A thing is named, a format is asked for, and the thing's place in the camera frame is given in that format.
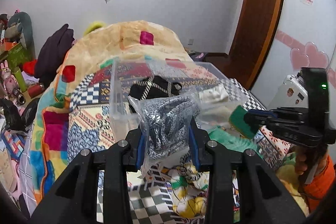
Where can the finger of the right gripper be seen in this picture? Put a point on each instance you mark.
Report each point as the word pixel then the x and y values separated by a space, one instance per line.
pixel 254 115
pixel 256 125

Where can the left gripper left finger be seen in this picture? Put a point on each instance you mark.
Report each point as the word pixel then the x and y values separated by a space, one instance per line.
pixel 124 156

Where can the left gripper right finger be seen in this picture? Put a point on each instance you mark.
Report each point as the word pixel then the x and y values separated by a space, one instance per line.
pixel 212 157

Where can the yellow green sponge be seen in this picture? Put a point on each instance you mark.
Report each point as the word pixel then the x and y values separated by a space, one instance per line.
pixel 236 120

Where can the white drawstring cloth pouch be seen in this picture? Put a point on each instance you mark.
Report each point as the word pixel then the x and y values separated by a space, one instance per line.
pixel 214 95

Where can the silver speckled cloth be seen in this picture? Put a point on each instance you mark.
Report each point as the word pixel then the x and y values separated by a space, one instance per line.
pixel 164 123

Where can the black pouch with checkered trim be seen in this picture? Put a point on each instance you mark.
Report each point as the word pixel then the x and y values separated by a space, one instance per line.
pixel 154 87

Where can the orange right sleeve forearm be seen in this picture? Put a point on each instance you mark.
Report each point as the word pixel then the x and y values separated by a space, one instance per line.
pixel 323 180

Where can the right hand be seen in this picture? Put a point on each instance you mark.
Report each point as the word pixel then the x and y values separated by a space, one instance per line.
pixel 300 161

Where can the green knitted cloth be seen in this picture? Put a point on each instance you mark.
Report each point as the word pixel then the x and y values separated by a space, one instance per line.
pixel 232 142

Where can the clear plastic storage box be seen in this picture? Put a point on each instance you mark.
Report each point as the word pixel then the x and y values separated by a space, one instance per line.
pixel 200 75

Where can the beige plush patchwork blanket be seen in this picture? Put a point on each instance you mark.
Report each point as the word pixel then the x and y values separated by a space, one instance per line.
pixel 124 40

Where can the dark purple garment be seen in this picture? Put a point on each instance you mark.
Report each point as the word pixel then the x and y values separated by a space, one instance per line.
pixel 52 54

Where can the yellow green plush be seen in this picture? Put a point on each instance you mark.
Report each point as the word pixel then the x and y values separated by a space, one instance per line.
pixel 93 26

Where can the pink bunny plush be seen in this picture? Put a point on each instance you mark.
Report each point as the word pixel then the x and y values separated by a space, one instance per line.
pixel 9 81

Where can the green cardboard box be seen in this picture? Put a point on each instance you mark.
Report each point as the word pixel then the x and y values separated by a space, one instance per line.
pixel 16 56

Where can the grey green plush toy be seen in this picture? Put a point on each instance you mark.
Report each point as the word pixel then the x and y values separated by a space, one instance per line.
pixel 19 29

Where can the brown wooden door frame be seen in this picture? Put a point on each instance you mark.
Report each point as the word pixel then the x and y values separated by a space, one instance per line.
pixel 257 25

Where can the white wall socket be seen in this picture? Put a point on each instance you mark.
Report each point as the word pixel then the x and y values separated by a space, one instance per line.
pixel 190 41

